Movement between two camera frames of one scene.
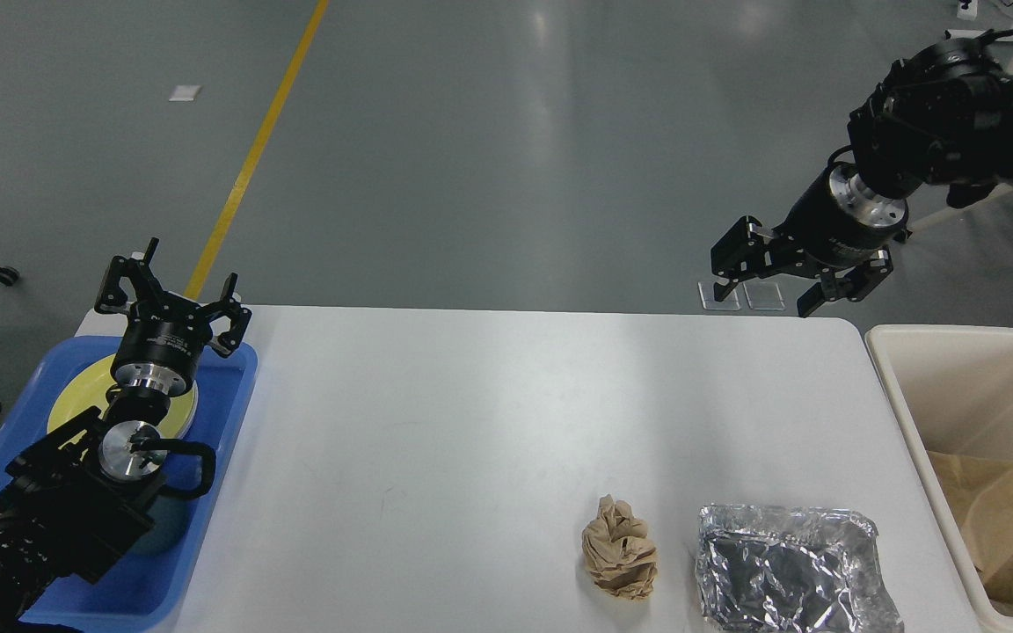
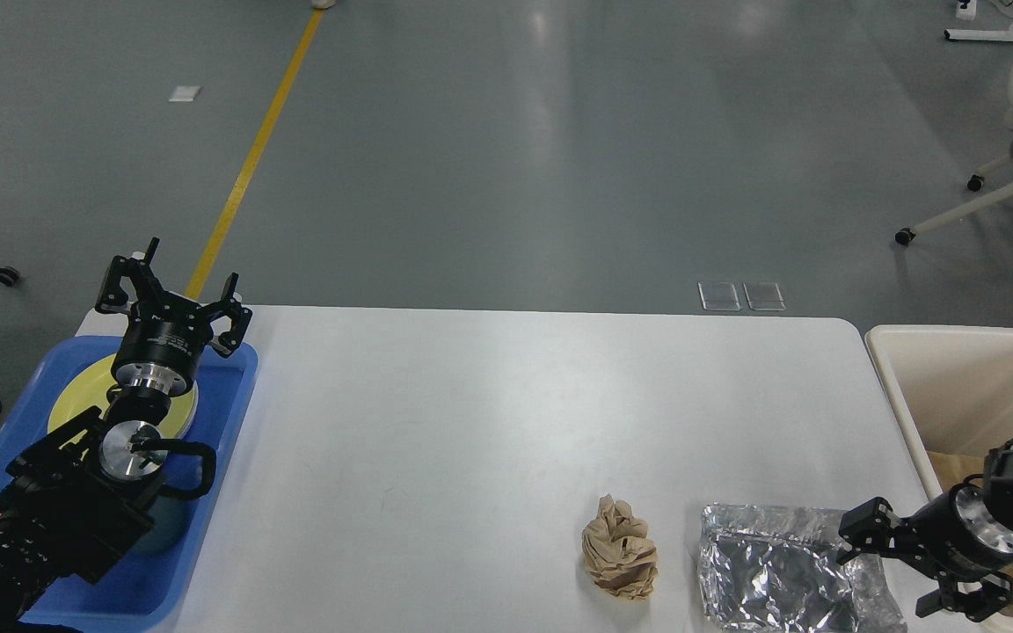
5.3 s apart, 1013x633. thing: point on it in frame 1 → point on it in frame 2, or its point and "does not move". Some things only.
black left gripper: x=161 y=345 does not move
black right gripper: x=837 y=220 → x=955 y=536
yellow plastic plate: x=85 y=389 does not move
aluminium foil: x=778 y=569 does not move
